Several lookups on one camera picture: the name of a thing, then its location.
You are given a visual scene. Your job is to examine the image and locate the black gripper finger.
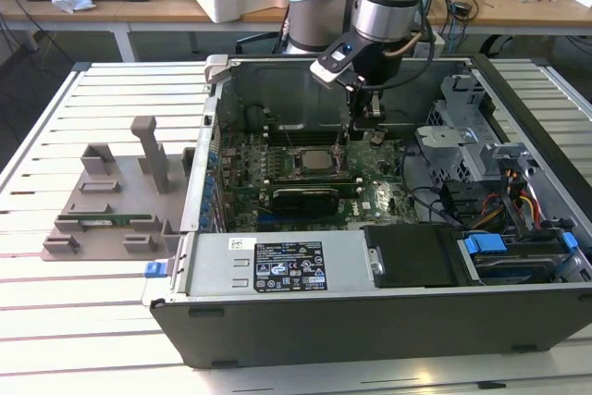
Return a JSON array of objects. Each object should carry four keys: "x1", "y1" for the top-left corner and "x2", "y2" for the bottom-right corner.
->
[{"x1": 344, "y1": 83, "x2": 386, "y2": 140}]

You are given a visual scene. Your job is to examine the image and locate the metal socket cover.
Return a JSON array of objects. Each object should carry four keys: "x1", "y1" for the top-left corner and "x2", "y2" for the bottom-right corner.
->
[{"x1": 336, "y1": 135, "x2": 349, "y2": 172}]

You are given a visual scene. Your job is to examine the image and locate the silver CPU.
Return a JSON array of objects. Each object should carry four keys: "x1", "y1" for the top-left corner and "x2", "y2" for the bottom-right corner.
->
[{"x1": 300, "y1": 150, "x2": 337, "y2": 171}]

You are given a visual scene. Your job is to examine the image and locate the CPU socket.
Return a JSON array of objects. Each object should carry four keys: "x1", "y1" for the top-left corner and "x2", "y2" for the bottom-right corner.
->
[{"x1": 291, "y1": 145, "x2": 347, "y2": 179}]

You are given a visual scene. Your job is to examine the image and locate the black RAM slot row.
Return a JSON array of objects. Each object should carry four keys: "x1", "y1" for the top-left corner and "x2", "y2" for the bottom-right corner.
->
[
  {"x1": 265, "y1": 122, "x2": 347, "y2": 146},
  {"x1": 265, "y1": 171, "x2": 360, "y2": 189}
]

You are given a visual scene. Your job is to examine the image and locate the green motherboard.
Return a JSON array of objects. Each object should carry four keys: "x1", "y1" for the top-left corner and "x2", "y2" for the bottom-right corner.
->
[{"x1": 216, "y1": 129, "x2": 417, "y2": 232}]

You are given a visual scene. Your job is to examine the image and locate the black graphics card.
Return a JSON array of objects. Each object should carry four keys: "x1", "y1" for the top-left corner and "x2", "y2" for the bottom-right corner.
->
[{"x1": 270, "y1": 186, "x2": 341, "y2": 220}]

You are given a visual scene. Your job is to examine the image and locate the metal drive cage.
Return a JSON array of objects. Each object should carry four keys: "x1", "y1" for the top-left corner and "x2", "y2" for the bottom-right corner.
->
[{"x1": 413, "y1": 73, "x2": 537, "y2": 211}]

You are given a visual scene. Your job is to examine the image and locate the grey plastic case latch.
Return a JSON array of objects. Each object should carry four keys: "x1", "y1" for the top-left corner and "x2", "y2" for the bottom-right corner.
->
[{"x1": 204, "y1": 55, "x2": 231, "y2": 84}]

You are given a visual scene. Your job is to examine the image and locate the black plastic shroud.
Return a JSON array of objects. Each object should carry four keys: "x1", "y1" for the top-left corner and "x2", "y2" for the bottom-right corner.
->
[{"x1": 360, "y1": 223, "x2": 463, "y2": 290}]

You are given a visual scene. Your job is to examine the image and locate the hard disk in blue carrier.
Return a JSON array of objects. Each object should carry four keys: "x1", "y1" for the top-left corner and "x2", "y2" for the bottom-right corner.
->
[{"x1": 457, "y1": 231, "x2": 579, "y2": 285}]

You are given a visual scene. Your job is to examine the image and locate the silver power supply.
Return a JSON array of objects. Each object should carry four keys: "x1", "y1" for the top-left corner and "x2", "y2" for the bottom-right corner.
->
[{"x1": 187, "y1": 230, "x2": 376, "y2": 297}]

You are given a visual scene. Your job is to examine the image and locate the black open PC case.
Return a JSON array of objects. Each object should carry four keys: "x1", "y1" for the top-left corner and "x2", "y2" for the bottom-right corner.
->
[{"x1": 141, "y1": 53, "x2": 592, "y2": 371}]

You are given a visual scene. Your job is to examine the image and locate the grey plastic parts rack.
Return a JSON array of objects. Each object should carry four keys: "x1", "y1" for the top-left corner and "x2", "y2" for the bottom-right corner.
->
[{"x1": 40, "y1": 116, "x2": 196, "y2": 263}]

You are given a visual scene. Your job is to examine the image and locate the green RAM stick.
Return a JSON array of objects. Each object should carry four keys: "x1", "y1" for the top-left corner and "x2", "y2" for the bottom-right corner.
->
[{"x1": 68, "y1": 213, "x2": 154, "y2": 227}]

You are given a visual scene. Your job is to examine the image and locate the crumpled white paper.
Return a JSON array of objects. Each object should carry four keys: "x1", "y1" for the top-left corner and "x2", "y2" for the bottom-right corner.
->
[{"x1": 50, "y1": 0, "x2": 97, "y2": 15}]

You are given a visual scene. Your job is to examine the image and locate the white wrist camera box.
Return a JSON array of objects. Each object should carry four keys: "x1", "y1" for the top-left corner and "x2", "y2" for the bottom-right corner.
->
[{"x1": 308, "y1": 41, "x2": 366, "y2": 91}]

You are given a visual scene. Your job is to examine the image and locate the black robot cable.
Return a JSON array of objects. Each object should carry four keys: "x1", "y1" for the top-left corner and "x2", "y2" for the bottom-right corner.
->
[{"x1": 358, "y1": 0, "x2": 438, "y2": 91}]

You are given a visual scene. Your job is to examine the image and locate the black internal cable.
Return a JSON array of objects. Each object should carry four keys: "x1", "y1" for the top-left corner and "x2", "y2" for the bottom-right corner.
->
[{"x1": 400, "y1": 133, "x2": 463, "y2": 229}]

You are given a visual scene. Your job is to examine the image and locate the yellow and red wires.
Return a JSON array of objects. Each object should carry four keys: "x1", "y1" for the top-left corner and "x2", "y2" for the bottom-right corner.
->
[{"x1": 480, "y1": 171, "x2": 543, "y2": 230}]

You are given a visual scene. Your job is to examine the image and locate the wooden desk with white frame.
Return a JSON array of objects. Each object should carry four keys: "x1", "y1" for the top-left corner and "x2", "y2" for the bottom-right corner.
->
[{"x1": 0, "y1": 0, "x2": 292, "y2": 63}]

